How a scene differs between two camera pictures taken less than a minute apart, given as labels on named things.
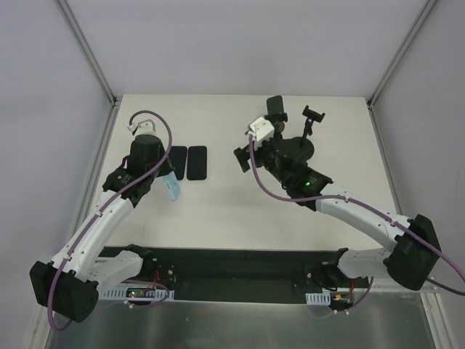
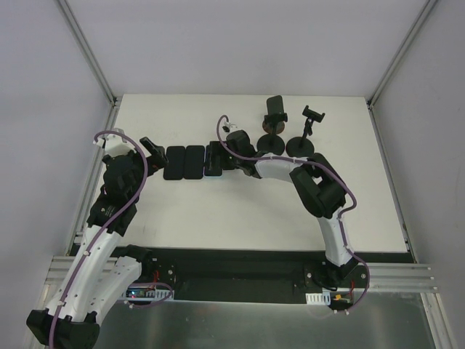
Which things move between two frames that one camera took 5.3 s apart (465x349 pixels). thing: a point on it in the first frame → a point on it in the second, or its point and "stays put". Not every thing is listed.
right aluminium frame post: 399,54 stays put
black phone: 197,163 stays put
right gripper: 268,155 → 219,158
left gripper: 168,169 → 151,153
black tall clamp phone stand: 301,147 stays put
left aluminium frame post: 86,49 stays put
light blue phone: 173,185 → 207,171
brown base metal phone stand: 275,113 stays put
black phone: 178,155 stays put
